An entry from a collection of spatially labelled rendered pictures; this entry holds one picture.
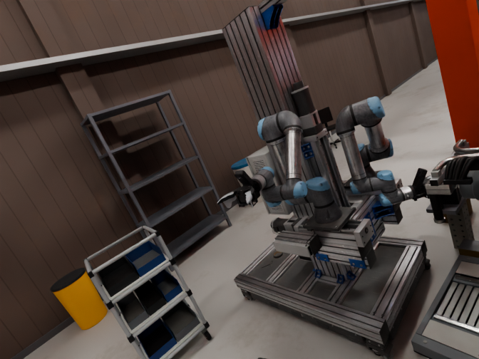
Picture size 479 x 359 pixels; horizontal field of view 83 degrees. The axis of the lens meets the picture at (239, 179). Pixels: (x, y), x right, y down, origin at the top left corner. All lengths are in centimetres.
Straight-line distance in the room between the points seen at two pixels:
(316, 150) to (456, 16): 94
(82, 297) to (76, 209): 108
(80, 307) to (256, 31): 324
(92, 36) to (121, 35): 41
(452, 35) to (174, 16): 425
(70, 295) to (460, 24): 389
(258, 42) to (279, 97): 31
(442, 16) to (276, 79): 90
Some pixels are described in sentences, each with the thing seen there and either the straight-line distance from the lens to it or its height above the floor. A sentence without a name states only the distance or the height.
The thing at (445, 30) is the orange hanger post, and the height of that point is 152.
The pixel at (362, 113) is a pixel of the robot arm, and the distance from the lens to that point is 154.
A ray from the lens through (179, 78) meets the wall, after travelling 487.
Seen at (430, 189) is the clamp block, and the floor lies 92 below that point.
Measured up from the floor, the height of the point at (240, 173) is 131.
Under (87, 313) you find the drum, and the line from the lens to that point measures 375.
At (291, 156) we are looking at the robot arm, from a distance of 132.
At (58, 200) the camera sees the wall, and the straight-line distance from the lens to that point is 399.
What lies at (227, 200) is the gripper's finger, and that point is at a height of 123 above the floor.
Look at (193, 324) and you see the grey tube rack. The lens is 244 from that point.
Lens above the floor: 156
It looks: 13 degrees down
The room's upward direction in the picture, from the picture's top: 23 degrees counter-clockwise
